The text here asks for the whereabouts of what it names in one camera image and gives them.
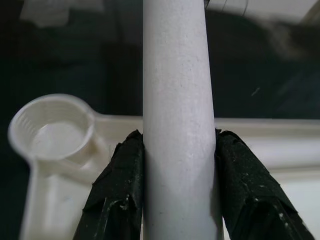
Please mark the black tablecloth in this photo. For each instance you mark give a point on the black tablecloth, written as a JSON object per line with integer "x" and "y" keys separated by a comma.
{"x": 75, "y": 62}

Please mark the white plastic table leg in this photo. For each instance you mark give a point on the white plastic table leg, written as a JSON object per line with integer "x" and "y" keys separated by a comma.
{"x": 180, "y": 100}

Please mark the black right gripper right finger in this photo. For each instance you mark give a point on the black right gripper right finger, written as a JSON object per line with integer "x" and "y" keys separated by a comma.
{"x": 250, "y": 195}

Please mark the white plastic table top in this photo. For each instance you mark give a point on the white plastic table top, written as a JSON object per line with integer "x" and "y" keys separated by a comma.
{"x": 275, "y": 150}

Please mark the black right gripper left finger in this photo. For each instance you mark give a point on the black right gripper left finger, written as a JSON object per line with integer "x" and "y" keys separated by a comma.
{"x": 120, "y": 187}

